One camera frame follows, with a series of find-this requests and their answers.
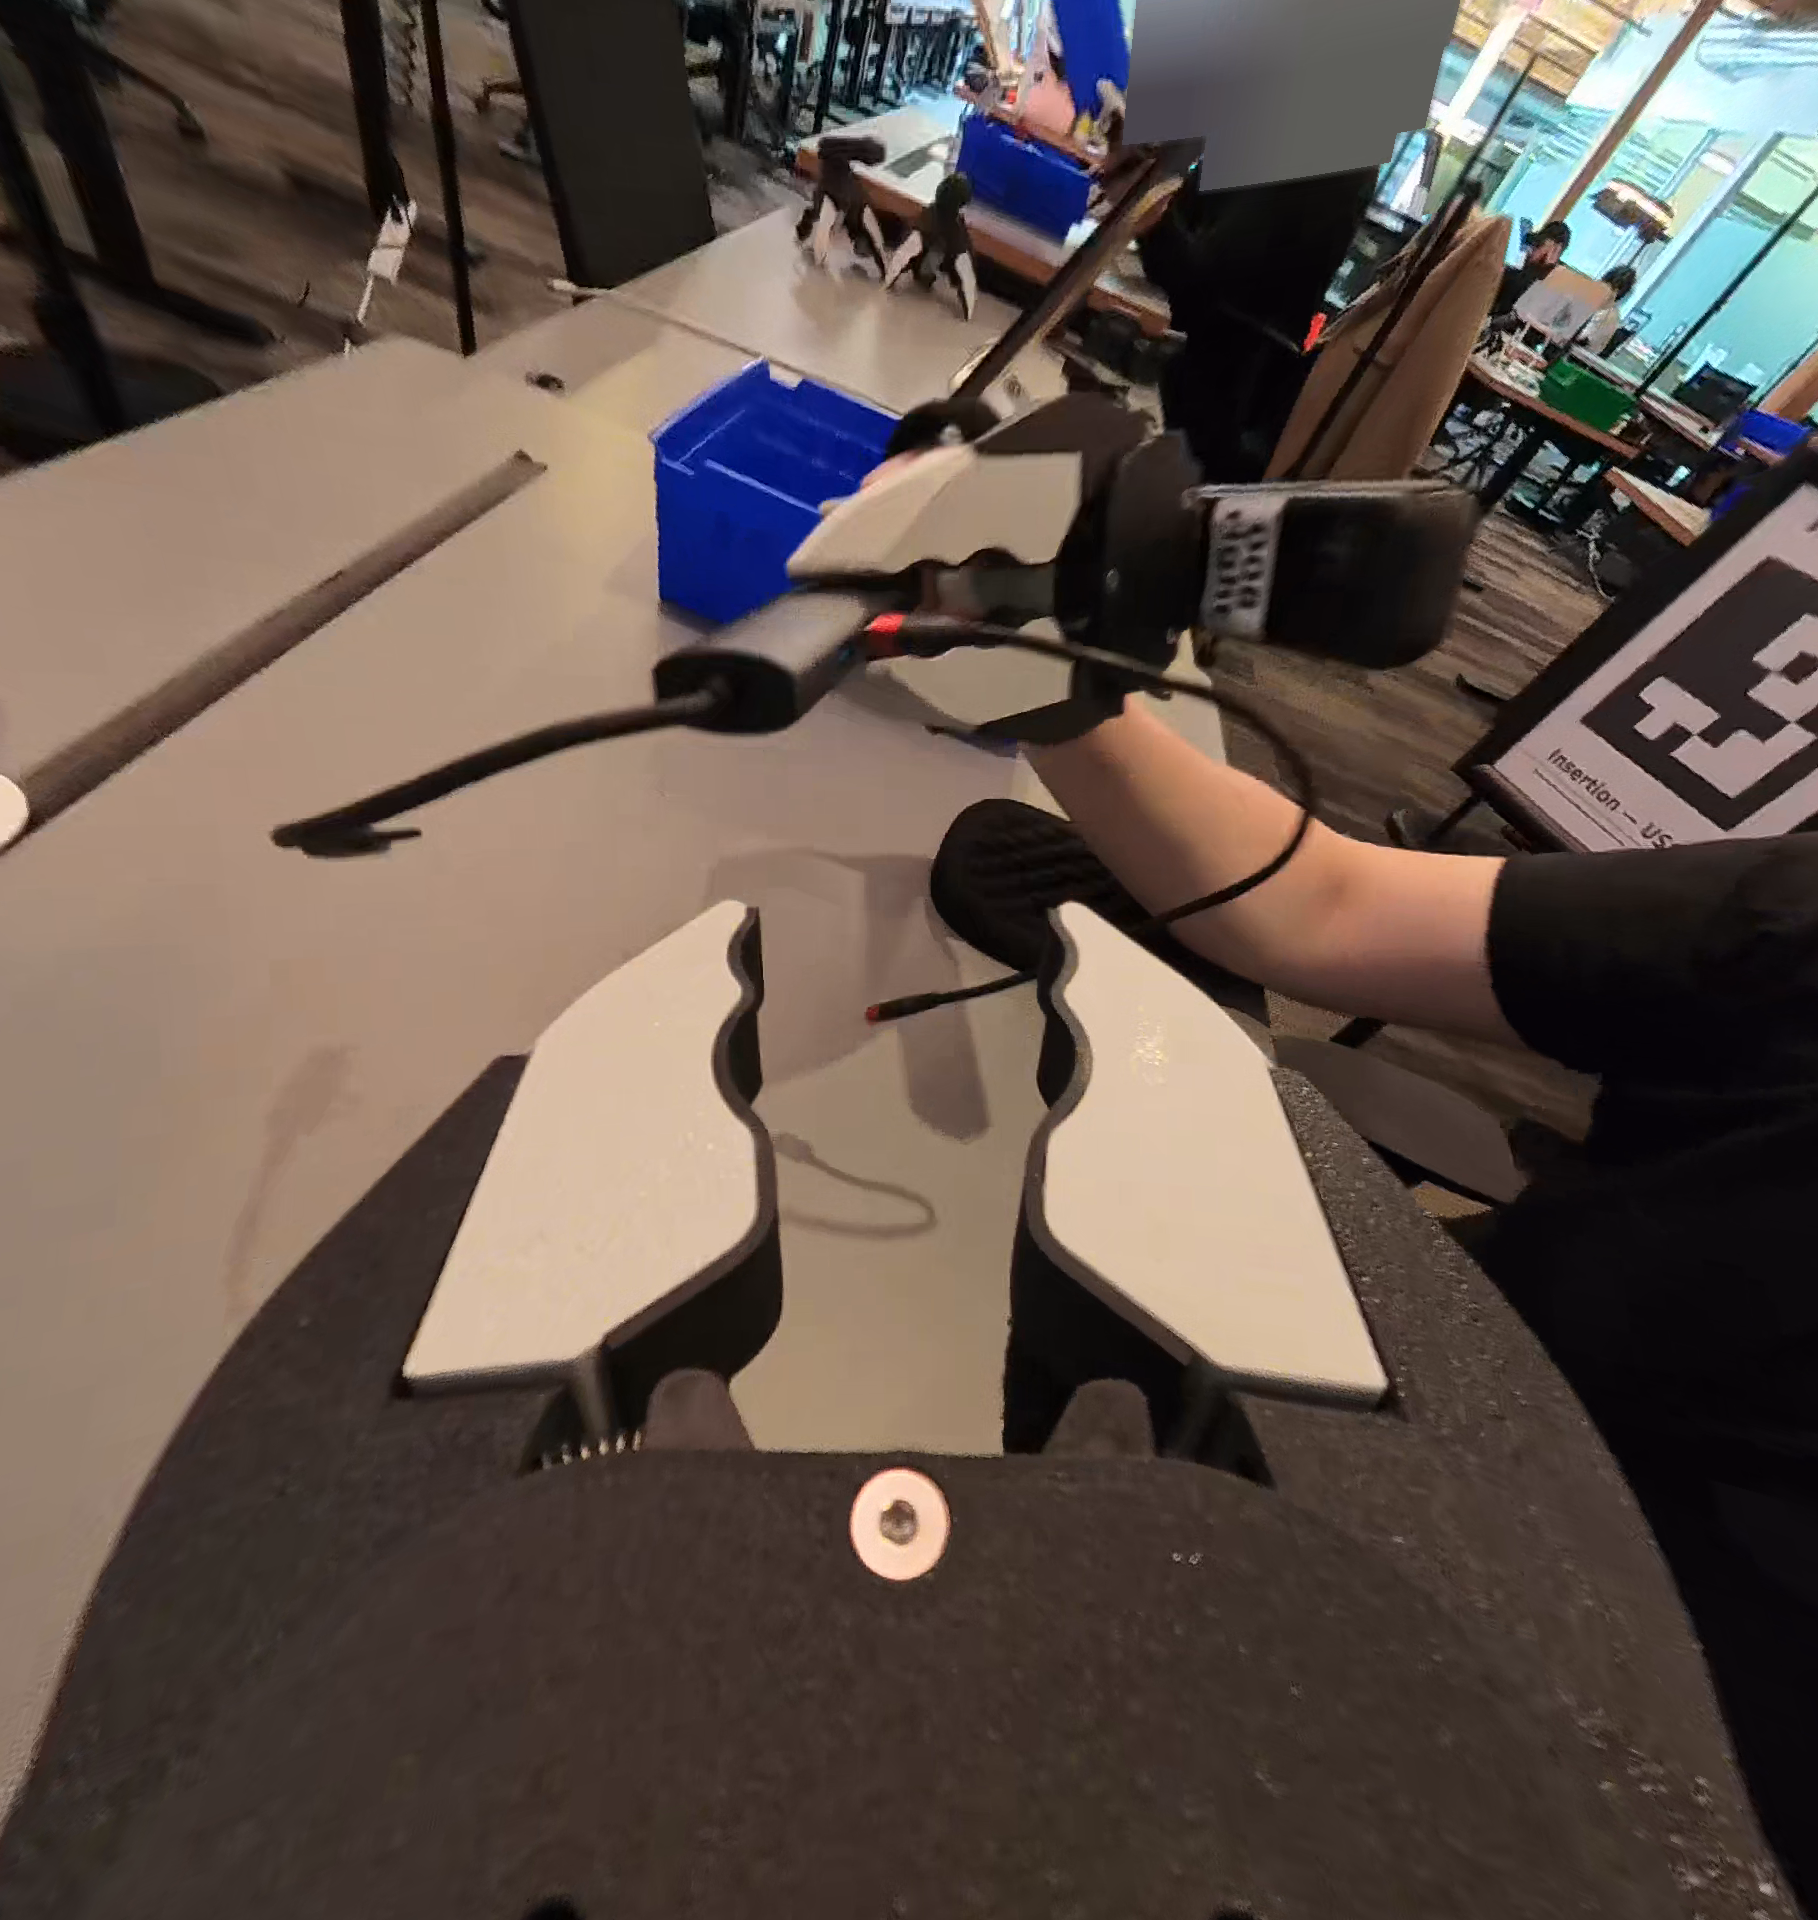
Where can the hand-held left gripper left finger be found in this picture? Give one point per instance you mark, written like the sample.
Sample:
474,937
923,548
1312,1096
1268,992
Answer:
594,1185

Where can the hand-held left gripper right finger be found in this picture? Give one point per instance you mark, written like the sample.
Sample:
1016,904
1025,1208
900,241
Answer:
1195,1201

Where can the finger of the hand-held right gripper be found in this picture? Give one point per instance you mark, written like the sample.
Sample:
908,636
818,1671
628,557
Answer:
977,435
908,511

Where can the blue plastic bin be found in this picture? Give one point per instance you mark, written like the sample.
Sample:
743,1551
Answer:
715,525

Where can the grey usb hub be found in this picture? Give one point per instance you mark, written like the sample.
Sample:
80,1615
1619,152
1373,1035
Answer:
758,669

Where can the person's right forearm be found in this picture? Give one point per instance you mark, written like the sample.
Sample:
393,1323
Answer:
1375,930

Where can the tan wooden board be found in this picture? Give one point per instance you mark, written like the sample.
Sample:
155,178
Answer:
1419,361

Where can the black white gripper tool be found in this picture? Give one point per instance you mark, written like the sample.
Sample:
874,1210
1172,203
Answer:
848,173
950,210

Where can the small blue bin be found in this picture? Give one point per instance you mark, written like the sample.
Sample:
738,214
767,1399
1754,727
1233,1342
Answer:
1023,181

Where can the black white marker sign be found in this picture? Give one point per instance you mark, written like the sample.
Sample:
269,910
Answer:
1748,675

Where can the black cabinet panel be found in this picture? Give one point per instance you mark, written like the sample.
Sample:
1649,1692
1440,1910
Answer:
608,134

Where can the person's torso black shirt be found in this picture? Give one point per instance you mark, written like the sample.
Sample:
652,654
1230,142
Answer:
1718,1125

